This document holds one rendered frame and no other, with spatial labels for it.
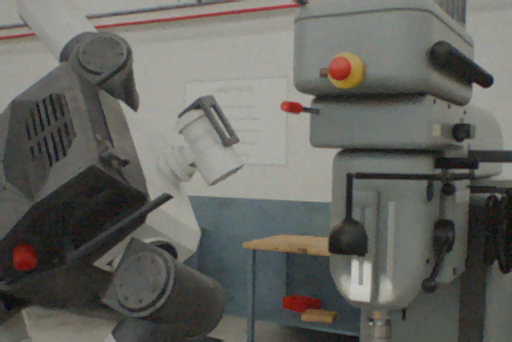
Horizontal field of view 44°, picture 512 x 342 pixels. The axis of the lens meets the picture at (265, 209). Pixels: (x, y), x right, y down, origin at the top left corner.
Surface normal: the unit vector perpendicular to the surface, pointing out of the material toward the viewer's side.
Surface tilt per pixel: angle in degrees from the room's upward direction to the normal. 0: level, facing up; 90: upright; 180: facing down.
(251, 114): 90
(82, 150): 65
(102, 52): 60
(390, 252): 90
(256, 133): 90
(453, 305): 90
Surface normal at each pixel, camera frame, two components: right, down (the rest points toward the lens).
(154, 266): -0.43, -0.37
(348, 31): -0.48, 0.07
